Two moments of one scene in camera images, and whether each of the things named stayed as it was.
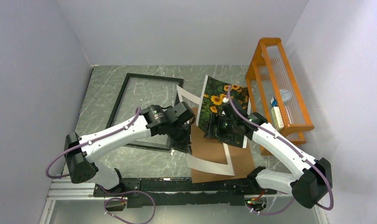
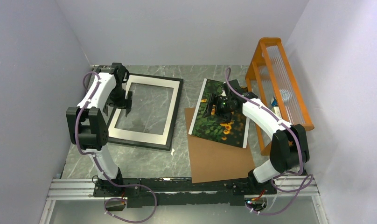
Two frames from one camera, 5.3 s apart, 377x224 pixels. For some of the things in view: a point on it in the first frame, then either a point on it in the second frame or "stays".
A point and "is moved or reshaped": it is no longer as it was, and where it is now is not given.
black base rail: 180,191 stays
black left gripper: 184,145 -> 127,102
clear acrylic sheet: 143,93 stays
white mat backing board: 226,169 -> 143,136
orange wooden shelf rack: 273,90 stays
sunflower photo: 215,92 is moved or reshaped
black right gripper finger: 212,129 -> 213,100
